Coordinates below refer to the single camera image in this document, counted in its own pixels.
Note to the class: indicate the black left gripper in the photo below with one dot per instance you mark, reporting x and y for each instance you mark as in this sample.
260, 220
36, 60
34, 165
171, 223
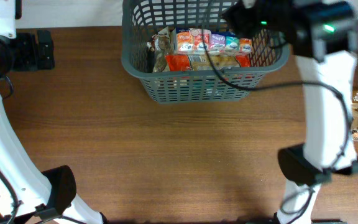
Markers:
45, 49

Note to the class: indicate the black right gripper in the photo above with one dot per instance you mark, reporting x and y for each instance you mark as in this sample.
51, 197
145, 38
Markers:
239, 18

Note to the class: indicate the pink white tissue pack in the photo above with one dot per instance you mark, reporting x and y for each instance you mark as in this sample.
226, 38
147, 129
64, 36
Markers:
191, 41

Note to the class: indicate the orange pasta packet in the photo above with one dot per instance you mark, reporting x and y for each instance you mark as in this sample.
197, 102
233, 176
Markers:
201, 63

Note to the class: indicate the beige cookie bag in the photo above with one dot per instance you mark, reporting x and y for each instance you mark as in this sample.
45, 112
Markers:
158, 47

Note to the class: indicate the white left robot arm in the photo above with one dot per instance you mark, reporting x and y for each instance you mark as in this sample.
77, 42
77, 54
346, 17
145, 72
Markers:
25, 191

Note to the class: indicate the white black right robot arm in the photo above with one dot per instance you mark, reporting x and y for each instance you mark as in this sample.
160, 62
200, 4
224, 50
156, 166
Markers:
324, 38

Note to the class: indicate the grey plastic lattice basket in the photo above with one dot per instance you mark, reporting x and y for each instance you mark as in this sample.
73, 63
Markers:
142, 19

